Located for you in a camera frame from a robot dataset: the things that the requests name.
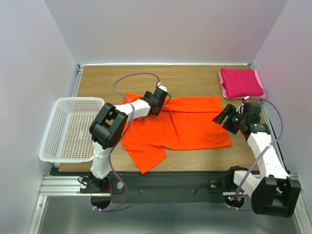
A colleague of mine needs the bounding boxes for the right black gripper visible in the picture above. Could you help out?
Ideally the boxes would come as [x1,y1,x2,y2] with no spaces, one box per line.
[211,103,246,134]

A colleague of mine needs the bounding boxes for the orange t shirt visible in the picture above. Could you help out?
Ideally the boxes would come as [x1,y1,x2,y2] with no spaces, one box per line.
[121,96,232,174]

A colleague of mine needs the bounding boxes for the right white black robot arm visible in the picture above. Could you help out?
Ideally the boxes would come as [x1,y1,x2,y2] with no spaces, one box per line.
[213,100,301,217]

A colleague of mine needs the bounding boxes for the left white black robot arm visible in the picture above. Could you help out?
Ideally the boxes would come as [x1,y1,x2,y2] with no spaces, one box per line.
[88,85,168,192]

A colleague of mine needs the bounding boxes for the folded light pink t shirt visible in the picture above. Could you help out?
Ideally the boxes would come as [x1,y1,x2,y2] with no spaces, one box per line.
[218,70,266,99]

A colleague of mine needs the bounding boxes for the small electronics board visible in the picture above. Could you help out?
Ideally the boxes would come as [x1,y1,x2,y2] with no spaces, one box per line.
[224,195,244,208]

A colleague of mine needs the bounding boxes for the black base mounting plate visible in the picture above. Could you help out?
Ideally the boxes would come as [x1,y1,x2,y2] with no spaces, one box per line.
[78,171,236,204]

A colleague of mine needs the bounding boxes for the white plastic laundry basket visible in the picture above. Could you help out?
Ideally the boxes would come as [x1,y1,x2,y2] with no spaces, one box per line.
[39,97,104,163]

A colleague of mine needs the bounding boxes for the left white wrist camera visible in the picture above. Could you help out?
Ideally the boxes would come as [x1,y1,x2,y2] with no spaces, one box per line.
[156,82,168,92]

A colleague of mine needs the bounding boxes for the aluminium frame rail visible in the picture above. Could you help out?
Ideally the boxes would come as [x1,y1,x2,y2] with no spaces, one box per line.
[39,64,85,195]

